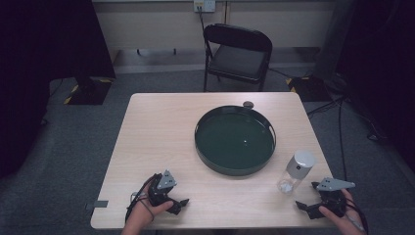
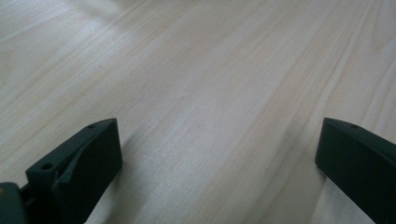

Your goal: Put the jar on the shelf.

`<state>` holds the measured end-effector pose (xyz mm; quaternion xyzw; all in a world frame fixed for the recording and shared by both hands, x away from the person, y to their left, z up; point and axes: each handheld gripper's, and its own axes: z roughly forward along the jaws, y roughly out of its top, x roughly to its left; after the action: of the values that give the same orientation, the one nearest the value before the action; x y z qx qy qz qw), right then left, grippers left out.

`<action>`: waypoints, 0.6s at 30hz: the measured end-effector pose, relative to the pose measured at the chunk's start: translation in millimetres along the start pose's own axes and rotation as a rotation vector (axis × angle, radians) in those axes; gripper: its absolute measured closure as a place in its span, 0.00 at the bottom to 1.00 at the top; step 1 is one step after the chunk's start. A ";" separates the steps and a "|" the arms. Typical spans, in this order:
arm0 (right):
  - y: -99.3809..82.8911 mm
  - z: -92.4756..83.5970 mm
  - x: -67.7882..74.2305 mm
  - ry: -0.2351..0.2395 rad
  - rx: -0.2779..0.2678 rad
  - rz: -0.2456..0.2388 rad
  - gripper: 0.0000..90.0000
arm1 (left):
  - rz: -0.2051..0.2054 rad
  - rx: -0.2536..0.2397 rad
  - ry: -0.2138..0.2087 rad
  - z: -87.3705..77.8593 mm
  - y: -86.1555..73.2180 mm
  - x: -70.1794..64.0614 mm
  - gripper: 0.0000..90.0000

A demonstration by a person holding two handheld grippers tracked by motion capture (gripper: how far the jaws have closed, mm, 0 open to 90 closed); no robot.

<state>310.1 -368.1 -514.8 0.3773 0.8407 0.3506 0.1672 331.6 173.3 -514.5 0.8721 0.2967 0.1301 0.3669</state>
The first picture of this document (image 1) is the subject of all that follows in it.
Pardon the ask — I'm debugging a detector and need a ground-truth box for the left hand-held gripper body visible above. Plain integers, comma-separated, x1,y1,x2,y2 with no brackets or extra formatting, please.
148,169,180,212

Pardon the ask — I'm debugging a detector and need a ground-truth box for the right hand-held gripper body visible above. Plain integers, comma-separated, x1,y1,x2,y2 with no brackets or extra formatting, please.
315,176,356,218

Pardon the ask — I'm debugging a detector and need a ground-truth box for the person's left hand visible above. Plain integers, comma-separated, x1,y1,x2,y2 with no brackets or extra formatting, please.
124,183,175,229

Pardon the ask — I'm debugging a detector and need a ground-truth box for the person's right hand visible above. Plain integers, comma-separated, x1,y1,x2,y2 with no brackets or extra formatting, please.
318,188,367,235

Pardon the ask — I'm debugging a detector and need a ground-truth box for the clear bottle with silver cap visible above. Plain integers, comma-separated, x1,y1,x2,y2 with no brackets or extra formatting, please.
276,149,318,197

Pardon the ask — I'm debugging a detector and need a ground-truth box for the grey tape strip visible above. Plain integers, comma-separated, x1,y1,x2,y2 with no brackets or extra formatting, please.
84,200,110,211

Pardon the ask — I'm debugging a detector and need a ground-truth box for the dark green round tray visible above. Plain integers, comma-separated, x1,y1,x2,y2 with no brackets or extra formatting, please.
194,104,278,177

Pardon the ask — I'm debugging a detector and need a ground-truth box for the black stand base striped tape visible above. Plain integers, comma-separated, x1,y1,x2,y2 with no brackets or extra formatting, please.
285,75,333,103
63,75,115,107

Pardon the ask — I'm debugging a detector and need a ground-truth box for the black folding chair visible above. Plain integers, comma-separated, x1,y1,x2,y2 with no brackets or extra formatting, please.
202,23,274,93

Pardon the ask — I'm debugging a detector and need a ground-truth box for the black curtain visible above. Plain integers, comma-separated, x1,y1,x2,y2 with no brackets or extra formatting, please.
0,0,117,179

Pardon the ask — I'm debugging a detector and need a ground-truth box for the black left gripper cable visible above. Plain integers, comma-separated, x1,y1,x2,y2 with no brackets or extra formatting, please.
124,172,162,223

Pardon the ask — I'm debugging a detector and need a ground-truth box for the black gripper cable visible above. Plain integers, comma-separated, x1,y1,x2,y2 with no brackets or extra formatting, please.
124,172,162,223
345,195,370,235

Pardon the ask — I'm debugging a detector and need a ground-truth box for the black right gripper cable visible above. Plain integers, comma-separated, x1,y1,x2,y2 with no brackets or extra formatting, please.
345,195,370,235

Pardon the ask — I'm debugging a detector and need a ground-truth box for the black floor cable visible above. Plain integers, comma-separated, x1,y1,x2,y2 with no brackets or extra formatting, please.
306,94,391,182

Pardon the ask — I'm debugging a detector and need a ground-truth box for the black wall socket cable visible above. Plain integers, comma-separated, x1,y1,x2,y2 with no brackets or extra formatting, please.
197,5,210,53

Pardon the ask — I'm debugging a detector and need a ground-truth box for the white wall socket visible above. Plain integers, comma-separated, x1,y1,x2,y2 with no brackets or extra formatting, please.
193,0,216,14

